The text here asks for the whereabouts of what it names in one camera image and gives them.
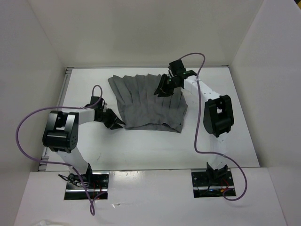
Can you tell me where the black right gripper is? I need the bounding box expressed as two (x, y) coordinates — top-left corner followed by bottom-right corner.
(154, 73), (180, 97)

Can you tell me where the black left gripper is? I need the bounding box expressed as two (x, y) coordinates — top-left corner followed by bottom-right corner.
(96, 108), (125, 130)

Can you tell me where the grey pleated skirt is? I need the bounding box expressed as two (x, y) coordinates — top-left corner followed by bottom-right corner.
(108, 74), (188, 133)

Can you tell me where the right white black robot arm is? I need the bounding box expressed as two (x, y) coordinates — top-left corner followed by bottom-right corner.
(154, 71), (234, 185)

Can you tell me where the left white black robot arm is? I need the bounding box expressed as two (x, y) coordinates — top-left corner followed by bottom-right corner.
(42, 108), (125, 188)

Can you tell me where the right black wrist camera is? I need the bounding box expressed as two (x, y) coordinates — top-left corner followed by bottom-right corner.
(168, 59), (197, 79)

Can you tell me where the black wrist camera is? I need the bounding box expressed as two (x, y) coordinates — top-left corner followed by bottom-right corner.
(168, 59), (197, 79)
(84, 96), (106, 109)

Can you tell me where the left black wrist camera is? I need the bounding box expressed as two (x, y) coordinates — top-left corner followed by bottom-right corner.
(84, 96), (106, 109)

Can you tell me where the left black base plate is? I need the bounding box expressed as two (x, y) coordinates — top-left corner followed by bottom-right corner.
(58, 171), (110, 200)

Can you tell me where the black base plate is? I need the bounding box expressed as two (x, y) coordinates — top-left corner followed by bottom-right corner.
(191, 169), (236, 198)
(58, 171), (110, 200)

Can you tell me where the aluminium frame rail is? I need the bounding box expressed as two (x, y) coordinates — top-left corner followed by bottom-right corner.
(42, 67), (79, 156)

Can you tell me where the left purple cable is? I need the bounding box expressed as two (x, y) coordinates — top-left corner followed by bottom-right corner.
(16, 85), (107, 216)

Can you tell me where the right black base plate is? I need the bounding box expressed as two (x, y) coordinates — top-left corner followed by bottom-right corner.
(191, 169), (236, 198)

